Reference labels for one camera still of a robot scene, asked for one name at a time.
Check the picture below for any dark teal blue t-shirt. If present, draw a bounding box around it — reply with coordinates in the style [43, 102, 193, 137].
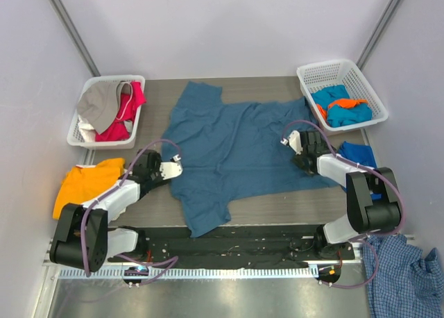
[162, 82, 336, 237]

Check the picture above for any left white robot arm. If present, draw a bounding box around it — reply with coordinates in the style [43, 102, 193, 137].
[49, 150, 183, 275]

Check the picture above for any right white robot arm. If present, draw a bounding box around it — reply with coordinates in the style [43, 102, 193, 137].
[286, 131, 402, 259]

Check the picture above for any turquoise shirt in basket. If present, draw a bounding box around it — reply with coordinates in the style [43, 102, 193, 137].
[312, 85, 373, 128]

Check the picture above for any bright blue folded shirt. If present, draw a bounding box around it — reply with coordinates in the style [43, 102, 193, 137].
[336, 140, 382, 201]

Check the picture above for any orange shirt in basket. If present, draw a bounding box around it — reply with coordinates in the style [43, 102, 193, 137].
[316, 99, 372, 127]

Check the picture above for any yellow orange folded shirt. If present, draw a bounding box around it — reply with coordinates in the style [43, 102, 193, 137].
[52, 158, 126, 219]

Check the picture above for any white shirt in basket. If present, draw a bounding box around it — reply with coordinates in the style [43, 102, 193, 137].
[77, 116, 96, 143]

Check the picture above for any pink shirt in basket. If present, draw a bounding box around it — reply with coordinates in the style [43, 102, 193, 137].
[96, 81, 146, 142]

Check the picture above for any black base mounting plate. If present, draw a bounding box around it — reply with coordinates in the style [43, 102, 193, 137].
[126, 224, 355, 269]

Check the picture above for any blue checkered cloth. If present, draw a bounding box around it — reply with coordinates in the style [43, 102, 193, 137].
[363, 235, 443, 317]

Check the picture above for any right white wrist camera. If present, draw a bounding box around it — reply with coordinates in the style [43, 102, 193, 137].
[280, 130, 303, 155]

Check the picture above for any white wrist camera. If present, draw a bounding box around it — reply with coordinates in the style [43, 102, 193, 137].
[160, 154, 183, 181]
[280, 130, 303, 155]

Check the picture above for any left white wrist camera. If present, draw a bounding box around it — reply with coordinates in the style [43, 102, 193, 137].
[160, 154, 183, 181]

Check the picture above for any aluminium rail frame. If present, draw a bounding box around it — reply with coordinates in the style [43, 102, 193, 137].
[42, 233, 416, 267]

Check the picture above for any white slotted cable duct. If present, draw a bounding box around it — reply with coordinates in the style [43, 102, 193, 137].
[58, 266, 319, 280]

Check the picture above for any right corner metal post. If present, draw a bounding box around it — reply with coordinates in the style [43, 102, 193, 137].
[356, 0, 404, 69]

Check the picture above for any corner metal post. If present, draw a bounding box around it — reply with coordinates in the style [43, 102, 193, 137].
[356, 0, 404, 69]
[49, 0, 101, 77]

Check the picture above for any left corner metal post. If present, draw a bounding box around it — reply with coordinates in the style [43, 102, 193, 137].
[49, 0, 101, 77]

